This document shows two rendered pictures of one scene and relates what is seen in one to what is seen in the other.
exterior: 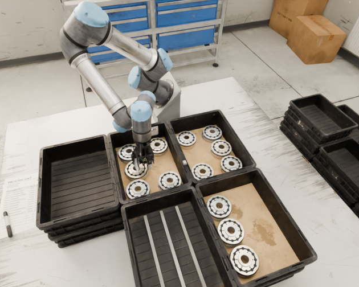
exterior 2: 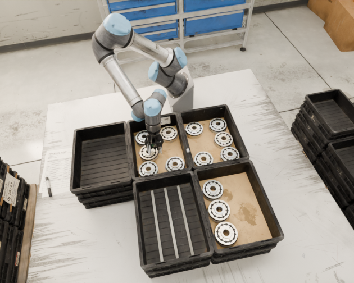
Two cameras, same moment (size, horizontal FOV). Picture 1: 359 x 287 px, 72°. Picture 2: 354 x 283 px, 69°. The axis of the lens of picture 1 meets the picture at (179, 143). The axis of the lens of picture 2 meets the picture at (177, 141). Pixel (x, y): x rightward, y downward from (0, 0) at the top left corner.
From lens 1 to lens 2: 28 cm
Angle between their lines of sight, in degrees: 9
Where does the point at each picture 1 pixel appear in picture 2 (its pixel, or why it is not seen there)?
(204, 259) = (194, 229)
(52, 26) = (87, 7)
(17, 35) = (56, 16)
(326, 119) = (342, 115)
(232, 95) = (246, 87)
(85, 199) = (106, 173)
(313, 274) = (288, 252)
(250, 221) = (237, 204)
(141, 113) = (151, 109)
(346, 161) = not seen: outside the picture
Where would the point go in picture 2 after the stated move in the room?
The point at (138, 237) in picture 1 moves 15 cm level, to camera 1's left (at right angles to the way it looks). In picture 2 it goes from (145, 207) to (116, 203)
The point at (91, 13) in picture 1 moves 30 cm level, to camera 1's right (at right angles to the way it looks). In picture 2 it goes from (117, 24) to (182, 27)
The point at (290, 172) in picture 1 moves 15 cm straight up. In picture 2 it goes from (287, 165) to (295, 150)
